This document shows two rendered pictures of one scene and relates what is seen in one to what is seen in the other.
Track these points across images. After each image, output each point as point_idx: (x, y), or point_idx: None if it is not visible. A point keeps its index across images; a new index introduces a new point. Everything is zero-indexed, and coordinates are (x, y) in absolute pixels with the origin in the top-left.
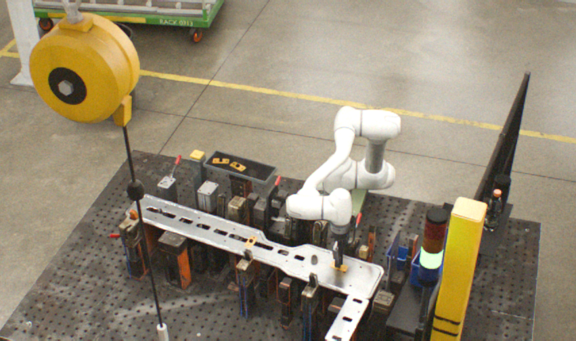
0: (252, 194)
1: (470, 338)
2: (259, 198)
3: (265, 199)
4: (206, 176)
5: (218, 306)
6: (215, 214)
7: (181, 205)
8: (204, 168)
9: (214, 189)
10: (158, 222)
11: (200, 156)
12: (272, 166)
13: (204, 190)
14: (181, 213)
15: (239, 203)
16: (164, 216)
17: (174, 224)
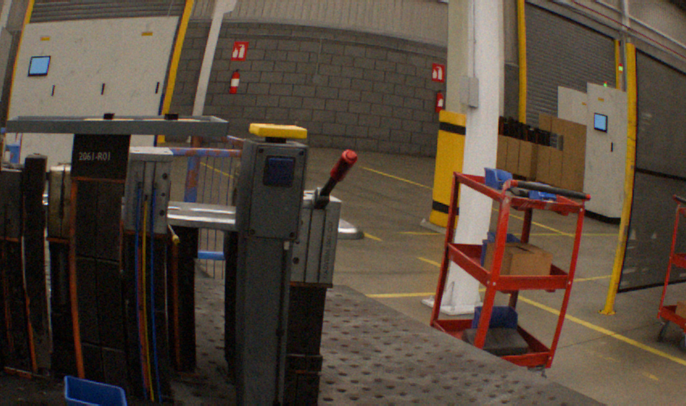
0: (39, 155)
1: None
2: (22, 168)
3: (10, 170)
4: (245, 262)
5: (49, 312)
6: (126, 258)
7: (209, 218)
8: (242, 198)
9: (130, 149)
10: (218, 205)
11: (253, 124)
12: (20, 121)
13: (152, 147)
14: (187, 213)
15: (57, 163)
16: (218, 209)
17: (173, 203)
